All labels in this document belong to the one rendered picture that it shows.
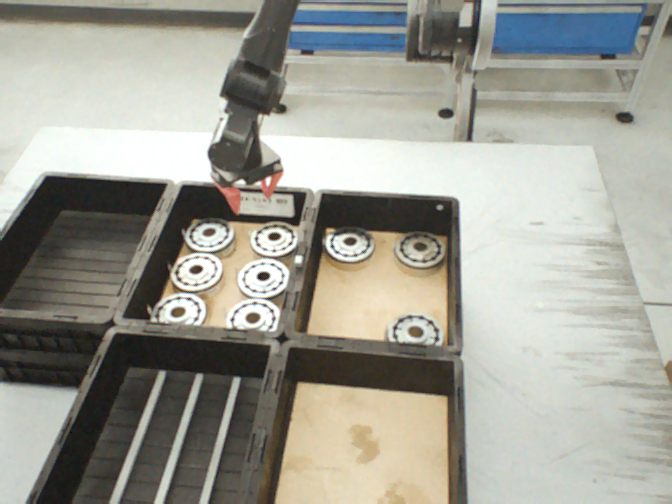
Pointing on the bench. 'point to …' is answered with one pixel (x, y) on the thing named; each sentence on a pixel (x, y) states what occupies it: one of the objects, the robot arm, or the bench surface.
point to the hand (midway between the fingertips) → (251, 201)
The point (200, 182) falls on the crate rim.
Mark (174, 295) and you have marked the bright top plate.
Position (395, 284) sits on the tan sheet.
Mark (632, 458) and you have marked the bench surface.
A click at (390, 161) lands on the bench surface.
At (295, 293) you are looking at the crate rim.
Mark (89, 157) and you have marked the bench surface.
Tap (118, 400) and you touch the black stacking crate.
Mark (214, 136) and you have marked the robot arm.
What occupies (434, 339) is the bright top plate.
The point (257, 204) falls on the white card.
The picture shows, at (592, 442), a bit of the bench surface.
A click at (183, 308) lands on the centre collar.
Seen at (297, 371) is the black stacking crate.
